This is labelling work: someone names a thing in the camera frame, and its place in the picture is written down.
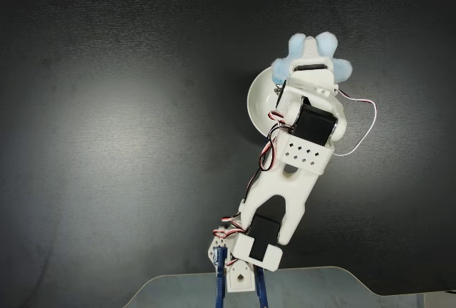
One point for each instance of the white bowl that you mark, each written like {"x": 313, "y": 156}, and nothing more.
{"x": 258, "y": 97}

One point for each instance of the skyblue plush doll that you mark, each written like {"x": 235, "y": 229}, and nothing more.
{"x": 295, "y": 42}

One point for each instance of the blue clamp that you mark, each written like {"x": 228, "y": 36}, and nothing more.
{"x": 261, "y": 286}
{"x": 221, "y": 279}

